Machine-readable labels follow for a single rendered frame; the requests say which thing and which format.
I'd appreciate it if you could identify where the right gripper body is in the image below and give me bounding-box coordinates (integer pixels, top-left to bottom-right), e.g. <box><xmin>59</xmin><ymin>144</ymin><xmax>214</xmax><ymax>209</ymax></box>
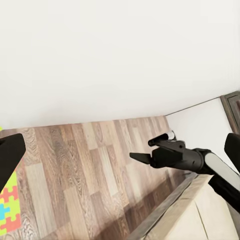
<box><xmin>151</xmin><ymin>142</ymin><xmax>195</xmax><ymax>171</ymax></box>

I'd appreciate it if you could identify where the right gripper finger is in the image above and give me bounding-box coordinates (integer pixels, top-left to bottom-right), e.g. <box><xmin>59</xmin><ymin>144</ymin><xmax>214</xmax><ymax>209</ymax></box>
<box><xmin>129</xmin><ymin>138</ymin><xmax>178</xmax><ymax>167</ymax></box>
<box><xmin>158</xmin><ymin>140</ymin><xmax>185</xmax><ymax>154</ymax></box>

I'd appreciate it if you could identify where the jigsaw puzzle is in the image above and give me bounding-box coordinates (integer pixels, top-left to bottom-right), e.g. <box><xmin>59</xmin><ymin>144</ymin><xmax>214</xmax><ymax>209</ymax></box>
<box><xmin>0</xmin><ymin>127</ymin><xmax>22</xmax><ymax>237</ymax></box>

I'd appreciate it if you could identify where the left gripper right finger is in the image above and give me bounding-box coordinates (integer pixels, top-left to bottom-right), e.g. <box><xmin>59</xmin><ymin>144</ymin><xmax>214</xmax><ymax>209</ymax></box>
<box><xmin>224</xmin><ymin>133</ymin><xmax>240</xmax><ymax>174</ymax></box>

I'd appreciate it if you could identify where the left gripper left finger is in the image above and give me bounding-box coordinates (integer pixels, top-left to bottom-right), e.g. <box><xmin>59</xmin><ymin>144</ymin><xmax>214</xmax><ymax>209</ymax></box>
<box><xmin>0</xmin><ymin>133</ymin><xmax>26</xmax><ymax>193</ymax></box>

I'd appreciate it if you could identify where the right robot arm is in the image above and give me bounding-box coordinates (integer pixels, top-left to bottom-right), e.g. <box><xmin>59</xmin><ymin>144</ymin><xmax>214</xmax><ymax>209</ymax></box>
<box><xmin>129</xmin><ymin>130</ymin><xmax>240</xmax><ymax>213</ymax></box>

